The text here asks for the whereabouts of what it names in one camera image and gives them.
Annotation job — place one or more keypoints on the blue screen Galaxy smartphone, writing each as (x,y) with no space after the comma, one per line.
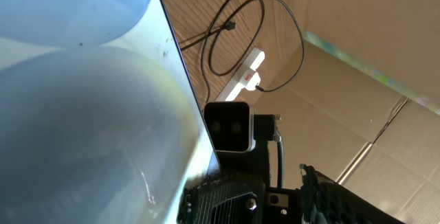
(99,120)

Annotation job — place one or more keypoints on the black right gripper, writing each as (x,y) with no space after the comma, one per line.
(248,197)

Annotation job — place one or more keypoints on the cardboard box wall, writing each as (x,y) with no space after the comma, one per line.
(361,104)

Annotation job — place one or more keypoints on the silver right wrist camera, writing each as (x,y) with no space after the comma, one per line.
(229,126)

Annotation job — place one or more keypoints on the white power strip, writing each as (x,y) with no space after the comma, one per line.
(234,87)

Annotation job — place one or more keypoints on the white charger plug adapter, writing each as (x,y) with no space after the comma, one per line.
(250,80)

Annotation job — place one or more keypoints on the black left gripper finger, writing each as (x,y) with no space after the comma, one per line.
(324,201)

